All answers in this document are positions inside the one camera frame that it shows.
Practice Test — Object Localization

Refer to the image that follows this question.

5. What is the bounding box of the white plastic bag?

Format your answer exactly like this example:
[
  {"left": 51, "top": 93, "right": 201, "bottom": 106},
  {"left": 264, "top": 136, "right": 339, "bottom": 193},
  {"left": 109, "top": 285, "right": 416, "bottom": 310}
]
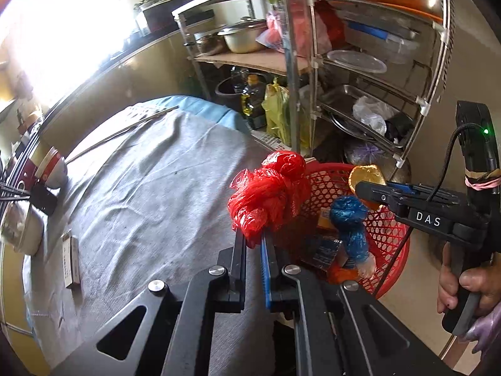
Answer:
[{"left": 352, "top": 96, "right": 388, "bottom": 136}]

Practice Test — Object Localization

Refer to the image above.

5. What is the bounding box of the stainless steel tray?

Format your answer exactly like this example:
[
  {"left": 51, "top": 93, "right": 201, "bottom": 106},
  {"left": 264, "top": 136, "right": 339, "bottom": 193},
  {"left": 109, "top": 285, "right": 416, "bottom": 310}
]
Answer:
[{"left": 319, "top": 84, "right": 416, "bottom": 147}]

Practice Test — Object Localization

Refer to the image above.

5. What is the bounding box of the red plastic bag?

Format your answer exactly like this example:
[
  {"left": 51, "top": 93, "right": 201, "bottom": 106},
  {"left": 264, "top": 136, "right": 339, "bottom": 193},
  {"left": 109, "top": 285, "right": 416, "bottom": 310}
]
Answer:
[{"left": 228, "top": 151, "right": 312, "bottom": 249}]

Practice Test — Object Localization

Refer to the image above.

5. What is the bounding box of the orange tray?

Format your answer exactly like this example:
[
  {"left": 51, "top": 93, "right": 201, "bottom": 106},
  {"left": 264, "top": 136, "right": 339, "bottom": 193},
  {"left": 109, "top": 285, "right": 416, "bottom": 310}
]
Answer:
[{"left": 364, "top": 0, "right": 443, "bottom": 22}]

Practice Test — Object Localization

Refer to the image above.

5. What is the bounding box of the black chopstick holder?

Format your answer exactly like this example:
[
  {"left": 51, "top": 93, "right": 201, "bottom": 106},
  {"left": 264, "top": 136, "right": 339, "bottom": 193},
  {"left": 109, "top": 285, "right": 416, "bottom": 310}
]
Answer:
[{"left": 30, "top": 183, "right": 59, "bottom": 216}]

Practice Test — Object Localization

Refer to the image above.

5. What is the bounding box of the yellow kitchen cabinet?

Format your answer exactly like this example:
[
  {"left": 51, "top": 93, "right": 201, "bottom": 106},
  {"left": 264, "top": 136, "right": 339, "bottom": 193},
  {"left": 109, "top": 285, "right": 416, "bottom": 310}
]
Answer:
[
  {"left": 39, "top": 33, "right": 200, "bottom": 134},
  {"left": 0, "top": 243, "right": 30, "bottom": 333}
]

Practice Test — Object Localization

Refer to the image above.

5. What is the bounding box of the blue lidded plastic container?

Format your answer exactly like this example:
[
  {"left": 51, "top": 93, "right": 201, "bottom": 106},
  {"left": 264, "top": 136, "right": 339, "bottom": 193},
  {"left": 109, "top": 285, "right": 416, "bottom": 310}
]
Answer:
[{"left": 346, "top": 19, "right": 419, "bottom": 63}]

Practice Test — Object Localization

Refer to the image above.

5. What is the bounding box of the blue under cloth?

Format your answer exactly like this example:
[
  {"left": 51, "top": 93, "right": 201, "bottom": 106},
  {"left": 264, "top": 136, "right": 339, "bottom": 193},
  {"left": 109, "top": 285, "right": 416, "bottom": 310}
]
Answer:
[{"left": 129, "top": 95, "right": 251, "bottom": 134}]

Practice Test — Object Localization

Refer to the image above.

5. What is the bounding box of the yellow plastic bag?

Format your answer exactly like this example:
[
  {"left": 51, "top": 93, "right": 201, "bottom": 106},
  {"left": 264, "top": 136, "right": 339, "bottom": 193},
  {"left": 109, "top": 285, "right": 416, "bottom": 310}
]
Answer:
[{"left": 261, "top": 78, "right": 302, "bottom": 147}]

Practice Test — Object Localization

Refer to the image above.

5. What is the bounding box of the small stainless pot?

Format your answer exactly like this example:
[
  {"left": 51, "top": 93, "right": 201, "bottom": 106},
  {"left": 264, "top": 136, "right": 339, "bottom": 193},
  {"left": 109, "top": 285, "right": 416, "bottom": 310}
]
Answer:
[{"left": 194, "top": 33, "right": 225, "bottom": 56}]

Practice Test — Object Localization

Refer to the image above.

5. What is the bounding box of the red plastic basket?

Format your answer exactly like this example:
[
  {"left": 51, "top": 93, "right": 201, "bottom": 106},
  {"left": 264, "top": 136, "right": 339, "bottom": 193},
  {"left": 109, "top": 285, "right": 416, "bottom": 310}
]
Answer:
[{"left": 270, "top": 162, "right": 411, "bottom": 300}]

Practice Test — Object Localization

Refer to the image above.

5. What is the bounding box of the large stainless lidded pot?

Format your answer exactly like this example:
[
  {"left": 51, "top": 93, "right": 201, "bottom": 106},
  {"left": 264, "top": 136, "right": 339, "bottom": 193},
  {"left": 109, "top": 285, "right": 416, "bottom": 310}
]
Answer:
[{"left": 217, "top": 18, "right": 271, "bottom": 53}]

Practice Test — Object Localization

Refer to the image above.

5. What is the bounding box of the black bucket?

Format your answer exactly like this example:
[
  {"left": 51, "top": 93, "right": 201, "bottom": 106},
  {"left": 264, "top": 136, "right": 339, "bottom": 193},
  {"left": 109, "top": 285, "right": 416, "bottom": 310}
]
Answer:
[{"left": 214, "top": 76, "right": 251, "bottom": 114}]

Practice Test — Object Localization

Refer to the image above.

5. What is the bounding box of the person's right hand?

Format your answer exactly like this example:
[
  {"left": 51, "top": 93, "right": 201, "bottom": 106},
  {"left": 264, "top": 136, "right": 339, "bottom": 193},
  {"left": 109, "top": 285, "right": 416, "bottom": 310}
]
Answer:
[{"left": 437, "top": 243, "right": 501, "bottom": 355}]

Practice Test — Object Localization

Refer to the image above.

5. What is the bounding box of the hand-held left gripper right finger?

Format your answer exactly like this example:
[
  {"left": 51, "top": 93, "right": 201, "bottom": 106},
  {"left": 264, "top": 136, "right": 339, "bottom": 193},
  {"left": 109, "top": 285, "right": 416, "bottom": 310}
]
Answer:
[{"left": 260, "top": 230, "right": 470, "bottom": 376}]

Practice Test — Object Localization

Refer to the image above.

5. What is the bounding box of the long metal rod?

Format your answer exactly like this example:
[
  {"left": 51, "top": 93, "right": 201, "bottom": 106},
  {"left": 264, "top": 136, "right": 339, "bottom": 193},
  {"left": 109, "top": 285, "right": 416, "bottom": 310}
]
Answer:
[{"left": 66, "top": 106, "right": 180, "bottom": 163}]

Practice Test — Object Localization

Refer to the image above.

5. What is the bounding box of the blue toothpaste box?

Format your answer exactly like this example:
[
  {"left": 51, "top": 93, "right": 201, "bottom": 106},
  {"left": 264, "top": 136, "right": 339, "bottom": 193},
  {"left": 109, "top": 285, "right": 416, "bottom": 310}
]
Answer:
[{"left": 311, "top": 235, "right": 343, "bottom": 271}]

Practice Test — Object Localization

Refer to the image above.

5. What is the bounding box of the pink plastic bag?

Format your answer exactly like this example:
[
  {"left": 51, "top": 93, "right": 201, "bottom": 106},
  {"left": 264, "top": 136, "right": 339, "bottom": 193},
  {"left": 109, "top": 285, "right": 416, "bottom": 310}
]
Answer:
[{"left": 256, "top": 12, "right": 290, "bottom": 51}]

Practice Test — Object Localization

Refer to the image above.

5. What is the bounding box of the white bowl red band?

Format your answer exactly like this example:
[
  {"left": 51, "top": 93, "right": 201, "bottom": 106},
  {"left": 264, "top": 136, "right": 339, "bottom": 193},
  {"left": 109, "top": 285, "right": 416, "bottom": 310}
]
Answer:
[{"left": 34, "top": 147, "right": 68, "bottom": 189}]

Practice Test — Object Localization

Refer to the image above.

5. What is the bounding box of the small white carton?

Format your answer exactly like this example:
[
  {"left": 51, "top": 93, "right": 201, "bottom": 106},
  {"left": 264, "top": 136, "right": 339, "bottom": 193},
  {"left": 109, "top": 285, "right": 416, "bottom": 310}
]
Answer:
[{"left": 62, "top": 235, "right": 81, "bottom": 289}]

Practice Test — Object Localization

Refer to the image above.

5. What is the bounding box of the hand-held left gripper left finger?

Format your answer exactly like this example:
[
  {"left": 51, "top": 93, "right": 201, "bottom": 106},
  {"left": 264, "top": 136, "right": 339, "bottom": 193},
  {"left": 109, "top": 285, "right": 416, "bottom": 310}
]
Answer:
[{"left": 51, "top": 227, "right": 249, "bottom": 376}]

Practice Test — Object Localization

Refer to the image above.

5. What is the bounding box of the red orange snack wrapper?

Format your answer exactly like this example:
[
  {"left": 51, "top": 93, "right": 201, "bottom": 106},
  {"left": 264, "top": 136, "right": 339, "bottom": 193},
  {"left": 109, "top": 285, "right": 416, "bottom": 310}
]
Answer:
[{"left": 327, "top": 262, "right": 355, "bottom": 285}]

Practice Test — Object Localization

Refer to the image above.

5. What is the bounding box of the wire dish rack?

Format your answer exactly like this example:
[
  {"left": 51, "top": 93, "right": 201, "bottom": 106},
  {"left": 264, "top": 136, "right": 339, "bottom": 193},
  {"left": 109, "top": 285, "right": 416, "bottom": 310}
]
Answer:
[{"left": 286, "top": 0, "right": 457, "bottom": 169}]

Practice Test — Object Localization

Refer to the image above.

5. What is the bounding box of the orange plastic wrapper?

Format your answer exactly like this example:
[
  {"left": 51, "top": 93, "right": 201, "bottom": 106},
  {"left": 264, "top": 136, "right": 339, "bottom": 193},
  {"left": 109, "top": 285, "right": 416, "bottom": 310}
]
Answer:
[{"left": 348, "top": 164, "right": 388, "bottom": 210}]

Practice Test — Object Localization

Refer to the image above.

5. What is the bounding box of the black microwave oven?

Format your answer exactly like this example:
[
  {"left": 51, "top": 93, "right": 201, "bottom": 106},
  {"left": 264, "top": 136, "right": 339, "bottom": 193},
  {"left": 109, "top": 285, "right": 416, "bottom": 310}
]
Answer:
[{"left": 135, "top": 2, "right": 196, "bottom": 34}]

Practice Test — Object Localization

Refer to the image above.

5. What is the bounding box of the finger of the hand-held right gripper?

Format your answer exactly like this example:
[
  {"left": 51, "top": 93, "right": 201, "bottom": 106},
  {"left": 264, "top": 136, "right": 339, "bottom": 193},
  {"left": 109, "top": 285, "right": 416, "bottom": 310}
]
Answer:
[
  {"left": 385, "top": 181, "right": 422, "bottom": 197},
  {"left": 355, "top": 180, "right": 410, "bottom": 216}
]

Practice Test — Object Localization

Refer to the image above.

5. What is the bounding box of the cooking oil bottle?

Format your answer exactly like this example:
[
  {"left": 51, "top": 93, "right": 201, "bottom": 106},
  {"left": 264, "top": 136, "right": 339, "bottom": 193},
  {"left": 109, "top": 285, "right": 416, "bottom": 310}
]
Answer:
[{"left": 240, "top": 74, "right": 267, "bottom": 118}]

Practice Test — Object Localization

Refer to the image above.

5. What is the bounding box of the round clear lidded container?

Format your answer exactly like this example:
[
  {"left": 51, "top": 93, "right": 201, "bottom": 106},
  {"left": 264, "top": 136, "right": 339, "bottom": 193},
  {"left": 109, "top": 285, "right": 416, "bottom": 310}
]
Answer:
[{"left": 327, "top": 49, "right": 388, "bottom": 74}]

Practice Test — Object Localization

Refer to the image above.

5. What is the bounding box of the white tissue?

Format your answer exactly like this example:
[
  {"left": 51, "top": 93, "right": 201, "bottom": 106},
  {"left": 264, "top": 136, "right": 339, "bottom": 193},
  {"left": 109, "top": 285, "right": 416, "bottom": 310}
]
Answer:
[{"left": 354, "top": 253, "right": 377, "bottom": 280}]

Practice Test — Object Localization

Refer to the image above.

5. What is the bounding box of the blue plastic bag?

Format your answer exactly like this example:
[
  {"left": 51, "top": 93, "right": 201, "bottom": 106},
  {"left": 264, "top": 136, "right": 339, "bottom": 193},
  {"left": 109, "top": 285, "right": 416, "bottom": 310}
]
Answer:
[{"left": 329, "top": 196, "right": 370, "bottom": 271}]

